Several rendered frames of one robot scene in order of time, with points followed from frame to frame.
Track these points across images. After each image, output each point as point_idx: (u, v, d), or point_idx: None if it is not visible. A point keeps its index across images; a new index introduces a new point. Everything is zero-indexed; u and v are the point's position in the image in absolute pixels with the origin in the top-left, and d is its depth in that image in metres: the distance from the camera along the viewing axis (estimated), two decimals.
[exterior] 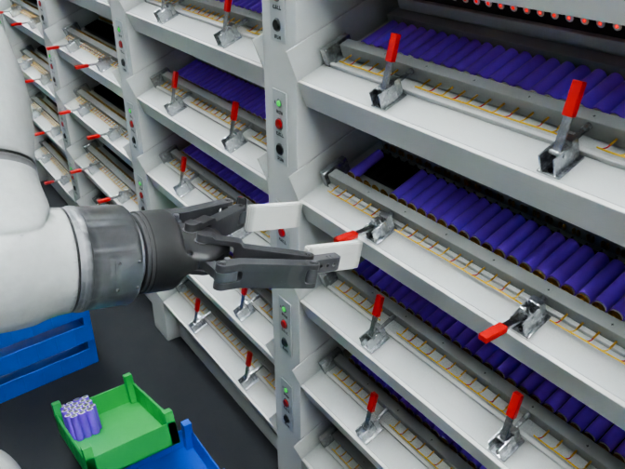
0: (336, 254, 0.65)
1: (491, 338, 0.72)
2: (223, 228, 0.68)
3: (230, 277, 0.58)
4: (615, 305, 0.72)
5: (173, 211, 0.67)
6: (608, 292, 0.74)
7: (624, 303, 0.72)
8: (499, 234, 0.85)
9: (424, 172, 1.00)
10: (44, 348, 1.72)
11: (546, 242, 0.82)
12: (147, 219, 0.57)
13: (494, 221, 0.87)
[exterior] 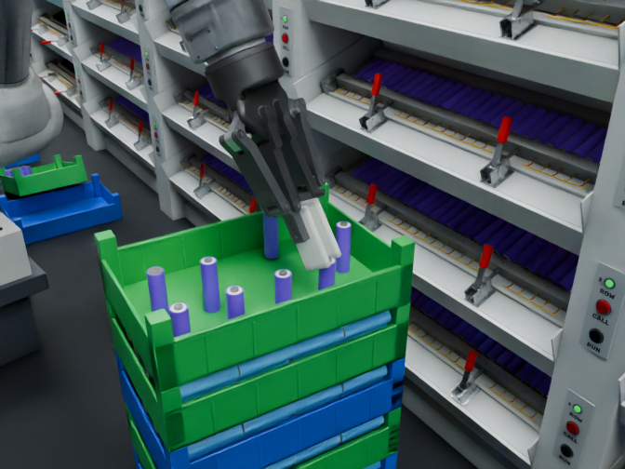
0: (307, 238, 0.69)
1: None
2: (287, 159, 0.70)
3: (233, 146, 0.63)
4: None
5: (302, 111, 0.71)
6: None
7: None
8: None
9: None
10: None
11: None
12: (261, 51, 0.63)
13: None
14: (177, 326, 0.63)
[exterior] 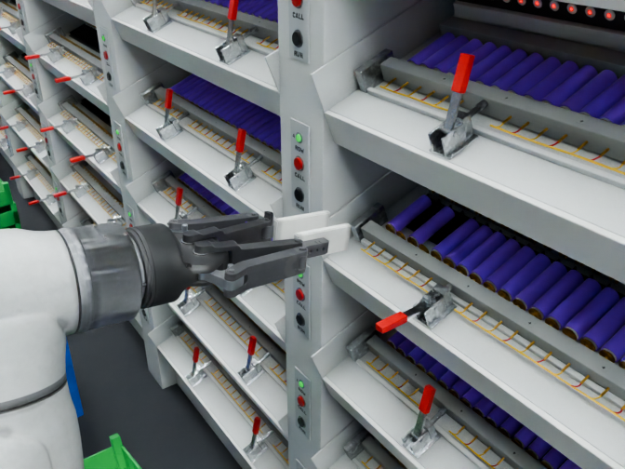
0: (294, 231, 0.73)
1: None
2: (252, 253, 0.65)
3: (179, 229, 0.68)
4: None
5: (234, 290, 0.60)
6: None
7: None
8: (605, 327, 0.63)
9: (488, 229, 0.77)
10: None
11: None
12: None
13: (594, 305, 0.65)
14: None
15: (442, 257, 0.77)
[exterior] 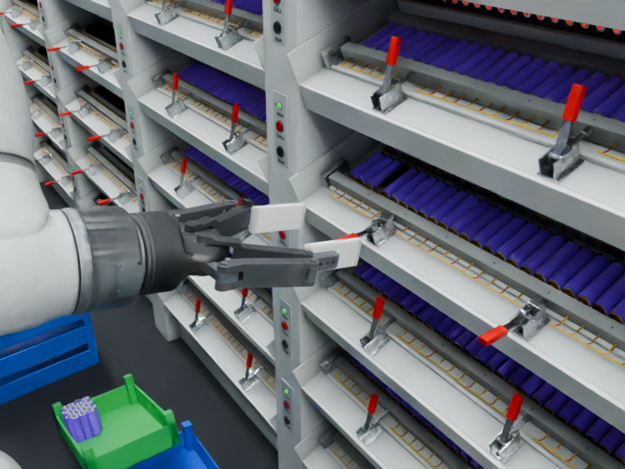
0: (335, 252, 0.65)
1: (491, 341, 0.72)
2: (225, 230, 0.68)
3: (232, 278, 0.58)
4: (615, 308, 0.73)
5: (175, 212, 0.67)
6: (608, 295, 0.74)
7: (624, 306, 0.72)
8: (500, 236, 0.86)
9: (425, 175, 1.00)
10: (45, 349, 1.73)
11: (546, 245, 0.82)
12: (147, 221, 0.57)
13: (494, 223, 0.88)
14: None
15: (389, 196, 1.00)
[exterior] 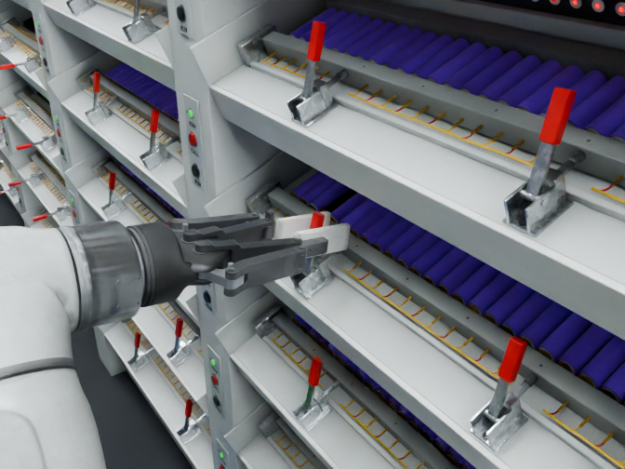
0: (324, 238, 0.68)
1: (523, 353, 0.51)
2: (237, 241, 0.67)
3: (240, 281, 0.59)
4: None
5: (184, 221, 0.67)
6: (621, 375, 0.52)
7: None
8: (474, 283, 0.64)
9: None
10: None
11: (535, 296, 0.60)
12: (144, 234, 0.58)
13: (467, 263, 0.66)
14: None
15: (338, 222, 0.78)
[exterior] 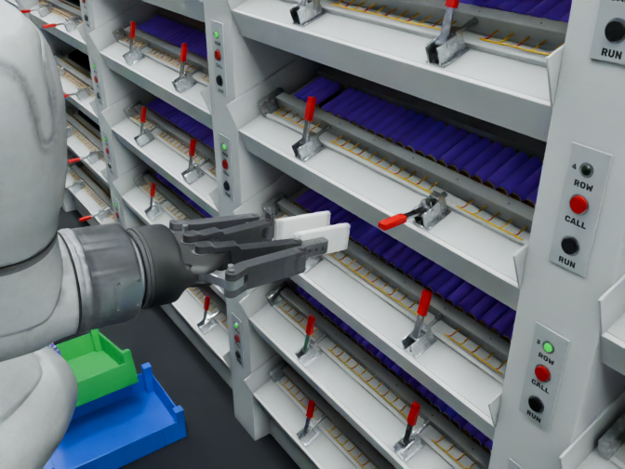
0: (324, 238, 0.68)
1: (390, 225, 0.77)
2: (237, 242, 0.67)
3: (240, 283, 0.59)
4: (514, 189, 0.78)
5: (184, 222, 0.67)
6: (511, 179, 0.79)
7: (523, 186, 0.77)
8: (421, 138, 0.91)
9: (360, 92, 1.05)
10: None
11: (461, 141, 0.87)
12: (143, 235, 0.58)
13: (418, 127, 0.93)
14: None
15: (326, 113, 1.05)
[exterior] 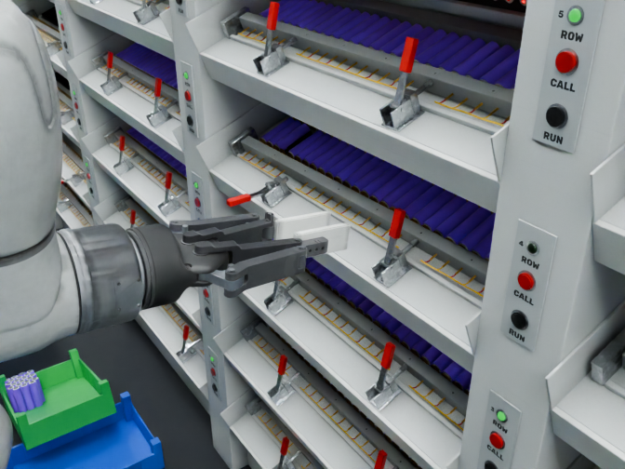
0: (324, 238, 0.68)
1: (403, 218, 0.77)
2: (237, 242, 0.67)
3: (240, 282, 0.59)
4: (474, 247, 0.77)
5: (184, 222, 0.67)
6: (471, 235, 0.79)
7: (483, 245, 0.77)
8: (386, 188, 0.90)
9: (328, 136, 1.05)
10: None
11: (425, 194, 0.87)
12: (143, 235, 0.58)
13: (382, 176, 0.92)
14: None
15: (294, 156, 1.05)
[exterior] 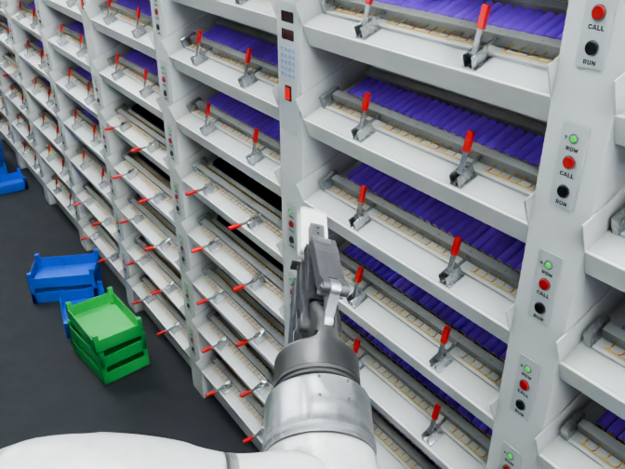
0: (309, 227, 0.70)
1: None
2: None
3: (335, 280, 0.58)
4: None
5: None
6: None
7: None
8: None
9: None
10: None
11: None
12: (279, 375, 0.55)
13: None
14: None
15: None
